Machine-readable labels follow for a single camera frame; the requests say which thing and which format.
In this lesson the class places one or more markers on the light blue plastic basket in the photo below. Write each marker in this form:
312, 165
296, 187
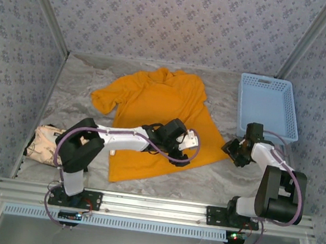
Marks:
267, 108

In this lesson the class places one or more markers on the orange t-shirt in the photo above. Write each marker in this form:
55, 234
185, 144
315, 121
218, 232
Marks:
153, 102

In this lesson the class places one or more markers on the beige printed t-shirt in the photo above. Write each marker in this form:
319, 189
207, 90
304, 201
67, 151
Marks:
42, 145

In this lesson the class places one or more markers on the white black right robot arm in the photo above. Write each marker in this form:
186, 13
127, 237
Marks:
266, 155

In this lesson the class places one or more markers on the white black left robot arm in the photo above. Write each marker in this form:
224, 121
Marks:
119, 137

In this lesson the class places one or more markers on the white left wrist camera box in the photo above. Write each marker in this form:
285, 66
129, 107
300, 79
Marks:
189, 140

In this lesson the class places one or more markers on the long aluminium mounting rail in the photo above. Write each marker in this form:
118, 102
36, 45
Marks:
155, 205

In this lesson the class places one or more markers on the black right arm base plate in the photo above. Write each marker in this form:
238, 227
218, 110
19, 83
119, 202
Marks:
213, 216

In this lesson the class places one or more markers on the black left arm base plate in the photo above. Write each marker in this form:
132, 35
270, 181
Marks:
95, 200

